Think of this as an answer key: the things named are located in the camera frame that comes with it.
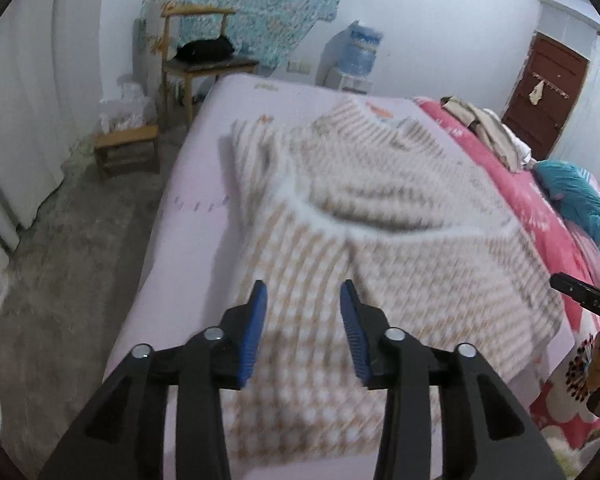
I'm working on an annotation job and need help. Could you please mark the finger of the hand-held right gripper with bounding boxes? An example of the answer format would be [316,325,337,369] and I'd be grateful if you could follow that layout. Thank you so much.
[550,272,588,306]

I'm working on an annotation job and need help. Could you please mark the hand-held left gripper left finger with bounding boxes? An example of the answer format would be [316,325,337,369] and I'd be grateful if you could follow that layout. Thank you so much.
[37,280,269,480]

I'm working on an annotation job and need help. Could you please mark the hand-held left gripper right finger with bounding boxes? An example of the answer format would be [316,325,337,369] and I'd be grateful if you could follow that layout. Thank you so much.
[340,280,566,480]

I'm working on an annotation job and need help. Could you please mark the beige checked knit coat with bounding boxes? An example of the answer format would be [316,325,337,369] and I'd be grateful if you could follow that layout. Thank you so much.
[227,97,566,466]

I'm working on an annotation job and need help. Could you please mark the beige clothes pile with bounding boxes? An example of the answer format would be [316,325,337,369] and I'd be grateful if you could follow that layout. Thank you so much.
[440,95,518,171]

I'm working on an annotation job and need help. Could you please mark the red floral blanket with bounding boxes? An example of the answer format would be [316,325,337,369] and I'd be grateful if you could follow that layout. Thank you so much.
[412,97,600,451]

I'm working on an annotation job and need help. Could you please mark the teal blanket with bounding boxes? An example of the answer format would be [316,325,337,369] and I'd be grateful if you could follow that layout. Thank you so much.
[532,159,600,278]

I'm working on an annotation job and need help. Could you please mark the white cloth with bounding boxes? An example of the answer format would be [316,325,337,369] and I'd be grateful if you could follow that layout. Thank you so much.
[510,135,533,166]

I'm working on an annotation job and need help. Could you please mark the brown door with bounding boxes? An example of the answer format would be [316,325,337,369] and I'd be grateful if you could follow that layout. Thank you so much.
[501,32,591,161]

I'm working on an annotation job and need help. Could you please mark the glossy pink printed mat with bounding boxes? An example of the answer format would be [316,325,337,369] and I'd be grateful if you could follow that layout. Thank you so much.
[102,74,576,480]

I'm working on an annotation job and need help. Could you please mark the small wooden stool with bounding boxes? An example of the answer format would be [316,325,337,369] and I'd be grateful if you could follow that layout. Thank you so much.
[94,124,161,181]

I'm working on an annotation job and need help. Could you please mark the clear plastic bags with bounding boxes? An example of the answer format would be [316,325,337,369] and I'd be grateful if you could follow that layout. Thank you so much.
[99,74,158,132]

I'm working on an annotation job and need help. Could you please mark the wooden chair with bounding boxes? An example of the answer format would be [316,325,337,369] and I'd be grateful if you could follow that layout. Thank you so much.
[152,2,261,131]

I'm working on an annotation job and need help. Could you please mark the black bag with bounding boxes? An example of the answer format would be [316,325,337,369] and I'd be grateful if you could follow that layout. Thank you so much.
[175,35,235,65]

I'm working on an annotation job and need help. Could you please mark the white curtain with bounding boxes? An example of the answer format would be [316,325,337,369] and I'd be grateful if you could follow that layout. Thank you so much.
[0,0,106,311]

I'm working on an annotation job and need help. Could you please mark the teal patterned wall cloth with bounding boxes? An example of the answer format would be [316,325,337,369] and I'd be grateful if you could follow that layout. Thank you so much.
[142,0,351,68]

